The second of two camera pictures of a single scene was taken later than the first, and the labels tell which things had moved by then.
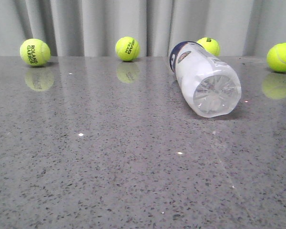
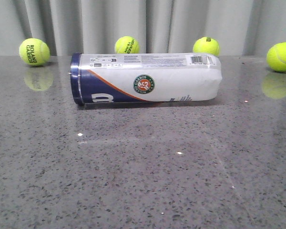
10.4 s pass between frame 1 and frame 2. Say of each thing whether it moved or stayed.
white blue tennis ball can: moved
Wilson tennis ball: stayed
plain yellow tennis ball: stayed
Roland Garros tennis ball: stayed
